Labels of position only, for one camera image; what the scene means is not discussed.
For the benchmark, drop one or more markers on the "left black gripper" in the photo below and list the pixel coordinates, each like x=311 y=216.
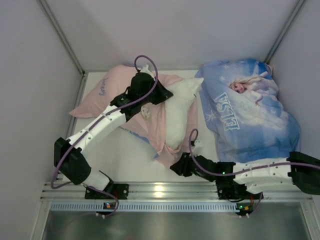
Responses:
x=160 y=92

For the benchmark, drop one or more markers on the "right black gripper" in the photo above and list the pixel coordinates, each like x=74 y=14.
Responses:
x=182 y=166

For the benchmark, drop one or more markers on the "white pillow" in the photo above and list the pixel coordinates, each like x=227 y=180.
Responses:
x=177 y=108

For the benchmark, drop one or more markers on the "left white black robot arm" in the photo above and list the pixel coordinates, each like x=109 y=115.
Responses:
x=70 y=154

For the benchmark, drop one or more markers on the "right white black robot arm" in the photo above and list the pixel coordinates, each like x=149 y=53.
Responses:
x=244 y=181

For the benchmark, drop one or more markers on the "blue Elsa pillow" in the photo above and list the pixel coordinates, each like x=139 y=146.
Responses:
x=241 y=107

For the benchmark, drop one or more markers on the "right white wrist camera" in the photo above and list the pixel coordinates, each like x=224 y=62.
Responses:
x=196 y=147

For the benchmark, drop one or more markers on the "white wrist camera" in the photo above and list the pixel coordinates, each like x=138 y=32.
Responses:
x=196 y=147
x=145 y=69

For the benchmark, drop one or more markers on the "aluminium mounting rail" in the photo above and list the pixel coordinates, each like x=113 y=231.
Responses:
x=167 y=191

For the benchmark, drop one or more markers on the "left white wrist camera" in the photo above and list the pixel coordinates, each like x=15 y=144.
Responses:
x=145 y=69

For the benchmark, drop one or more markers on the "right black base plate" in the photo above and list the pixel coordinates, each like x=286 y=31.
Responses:
x=235 y=193

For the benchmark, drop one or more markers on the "left aluminium frame post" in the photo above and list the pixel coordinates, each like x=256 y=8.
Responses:
x=44 y=5

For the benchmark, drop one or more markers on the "aluminium frame post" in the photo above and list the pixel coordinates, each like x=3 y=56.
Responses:
x=289 y=21
x=44 y=5

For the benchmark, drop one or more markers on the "slotted grey cable duct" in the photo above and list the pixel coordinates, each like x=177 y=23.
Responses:
x=133 y=206

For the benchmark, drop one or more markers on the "right aluminium frame post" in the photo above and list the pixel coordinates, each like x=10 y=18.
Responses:
x=289 y=21

